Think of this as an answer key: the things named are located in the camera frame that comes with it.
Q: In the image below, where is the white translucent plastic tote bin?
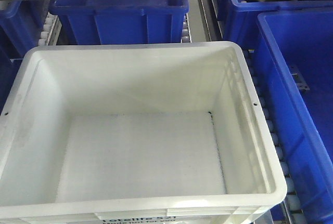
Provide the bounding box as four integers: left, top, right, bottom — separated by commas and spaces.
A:
1, 42, 287, 223

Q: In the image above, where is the blue bin left side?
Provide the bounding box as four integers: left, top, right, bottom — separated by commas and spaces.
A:
1, 0, 49, 109

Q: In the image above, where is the large blue bin right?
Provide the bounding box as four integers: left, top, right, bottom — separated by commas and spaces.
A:
252, 8, 332, 223

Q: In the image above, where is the right side roller track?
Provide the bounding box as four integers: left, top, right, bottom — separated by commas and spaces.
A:
243, 49, 307, 223

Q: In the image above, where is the roller track under left bins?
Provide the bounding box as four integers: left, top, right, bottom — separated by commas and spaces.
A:
37, 13, 62, 46

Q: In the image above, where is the blue bin back right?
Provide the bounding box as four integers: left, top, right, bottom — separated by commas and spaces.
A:
217, 0, 332, 49

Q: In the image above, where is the blue bin behind tote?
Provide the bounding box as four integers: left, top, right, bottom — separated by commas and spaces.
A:
49, 0, 189, 45

